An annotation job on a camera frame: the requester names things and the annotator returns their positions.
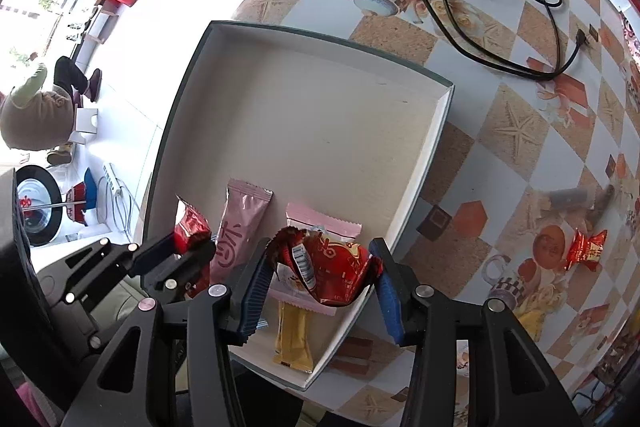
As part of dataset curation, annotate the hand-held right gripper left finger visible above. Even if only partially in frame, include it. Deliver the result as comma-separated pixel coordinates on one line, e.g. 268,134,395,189
62,247,273,427

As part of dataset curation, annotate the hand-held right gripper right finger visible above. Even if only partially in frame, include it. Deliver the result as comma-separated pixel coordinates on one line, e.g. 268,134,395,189
369,237,583,427

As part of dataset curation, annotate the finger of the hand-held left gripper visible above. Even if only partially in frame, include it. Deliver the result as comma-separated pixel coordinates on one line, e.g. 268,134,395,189
65,229,188,288
65,242,216,313

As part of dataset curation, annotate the small red snack packet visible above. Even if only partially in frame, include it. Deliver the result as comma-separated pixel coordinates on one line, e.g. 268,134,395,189
174,196,213,258

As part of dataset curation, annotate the yellow snack packet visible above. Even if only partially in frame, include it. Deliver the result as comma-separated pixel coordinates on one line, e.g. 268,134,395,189
271,302,316,373

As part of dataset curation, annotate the large red snack packet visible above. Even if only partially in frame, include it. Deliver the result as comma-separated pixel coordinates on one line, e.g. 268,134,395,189
564,228,608,273
270,227,385,308

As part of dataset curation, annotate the long pink snack packet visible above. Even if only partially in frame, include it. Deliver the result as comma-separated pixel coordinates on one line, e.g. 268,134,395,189
209,178,274,285

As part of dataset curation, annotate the pink and white snack packet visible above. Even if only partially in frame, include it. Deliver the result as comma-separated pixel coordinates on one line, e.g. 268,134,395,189
270,202,362,315

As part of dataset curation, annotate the grey cardboard box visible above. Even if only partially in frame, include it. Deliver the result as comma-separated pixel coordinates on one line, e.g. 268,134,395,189
132,21,455,392

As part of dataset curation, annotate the black rimmed round wheel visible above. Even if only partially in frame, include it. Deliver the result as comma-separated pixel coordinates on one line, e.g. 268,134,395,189
15,164,66,248

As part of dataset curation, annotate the white power strip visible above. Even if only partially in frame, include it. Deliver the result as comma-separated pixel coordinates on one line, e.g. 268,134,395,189
101,163,126,198

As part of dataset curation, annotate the small white stool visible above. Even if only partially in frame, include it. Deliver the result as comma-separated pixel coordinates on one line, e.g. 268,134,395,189
70,107,101,145

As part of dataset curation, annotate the brown cylindrical object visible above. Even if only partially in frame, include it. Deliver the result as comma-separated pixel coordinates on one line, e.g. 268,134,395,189
547,188,596,210

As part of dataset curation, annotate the floral printed packet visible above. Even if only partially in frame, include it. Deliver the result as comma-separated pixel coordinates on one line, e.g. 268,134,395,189
620,7,640,72

